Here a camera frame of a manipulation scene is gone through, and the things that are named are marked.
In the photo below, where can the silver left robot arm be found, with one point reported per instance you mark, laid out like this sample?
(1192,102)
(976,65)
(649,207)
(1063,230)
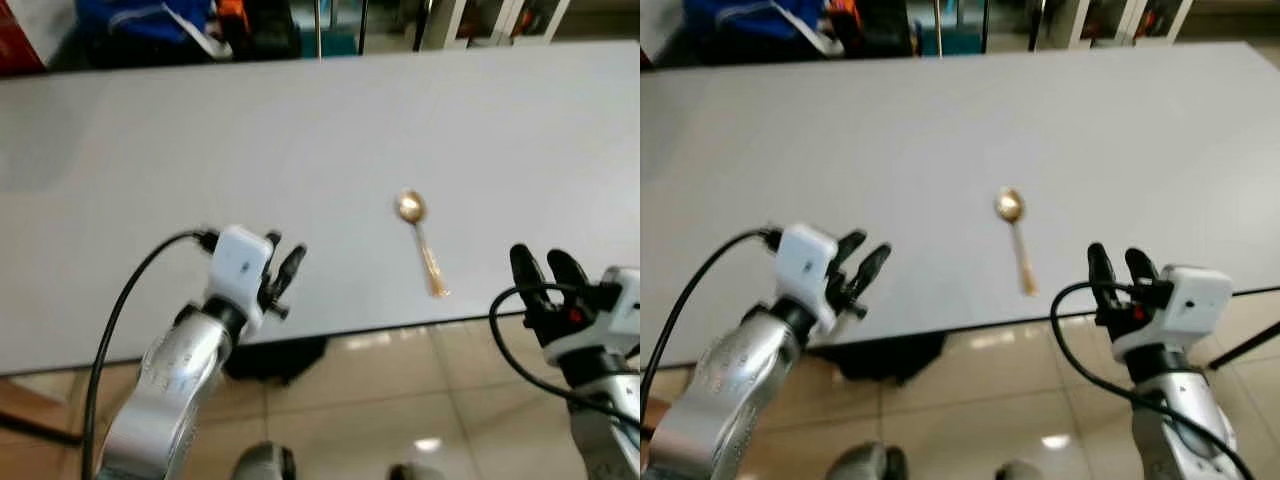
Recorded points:
(170,385)
(725,385)

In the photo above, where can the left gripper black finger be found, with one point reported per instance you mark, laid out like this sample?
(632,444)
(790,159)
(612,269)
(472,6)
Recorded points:
(273,245)
(870,266)
(851,246)
(292,266)

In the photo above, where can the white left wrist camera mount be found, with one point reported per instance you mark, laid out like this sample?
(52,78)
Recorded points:
(240,268)
(805,265)

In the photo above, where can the gold metal spoon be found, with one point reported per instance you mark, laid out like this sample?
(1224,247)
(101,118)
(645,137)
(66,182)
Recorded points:
(1010,205)
(411,207)

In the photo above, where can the blue fabric bag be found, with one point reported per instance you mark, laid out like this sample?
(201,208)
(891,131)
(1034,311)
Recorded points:
(750,15)
(130,20)

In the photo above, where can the white cabinet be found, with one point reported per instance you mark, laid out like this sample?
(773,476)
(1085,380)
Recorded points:
(1125,20)
(500,20)

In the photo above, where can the black chair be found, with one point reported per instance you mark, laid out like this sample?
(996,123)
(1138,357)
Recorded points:
(885,28)
(270,30)

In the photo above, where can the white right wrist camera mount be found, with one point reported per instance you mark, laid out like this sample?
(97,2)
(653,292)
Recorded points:
(1190,300)
(612,322)

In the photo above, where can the thin metal pole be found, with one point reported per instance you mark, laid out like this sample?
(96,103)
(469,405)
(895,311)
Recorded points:
(938,26)
(318,28)

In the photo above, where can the grey left robot foot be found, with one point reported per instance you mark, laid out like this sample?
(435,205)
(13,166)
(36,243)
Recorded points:
(265,464)
(870,464)

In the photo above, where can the orange item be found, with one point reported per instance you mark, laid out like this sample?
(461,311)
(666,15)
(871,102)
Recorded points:
(843,12)
(232,14)

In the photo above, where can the black table base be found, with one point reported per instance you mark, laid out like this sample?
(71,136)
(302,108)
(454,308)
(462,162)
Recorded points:
(880,356)
(275,360)

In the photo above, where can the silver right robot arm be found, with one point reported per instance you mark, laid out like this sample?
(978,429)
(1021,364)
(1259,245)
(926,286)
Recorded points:
(612,420)
(1185,415)

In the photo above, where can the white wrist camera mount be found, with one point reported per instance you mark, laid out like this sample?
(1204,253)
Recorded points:
(1190,300)
(612,322)
(240,268)
(805,265)

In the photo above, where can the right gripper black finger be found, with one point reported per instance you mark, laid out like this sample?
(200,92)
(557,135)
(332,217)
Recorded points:
(1142,266)
(526,275)
(1102,270)
(568,270)

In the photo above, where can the red box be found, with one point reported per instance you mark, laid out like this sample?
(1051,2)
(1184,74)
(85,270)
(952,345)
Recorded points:
(18,55)

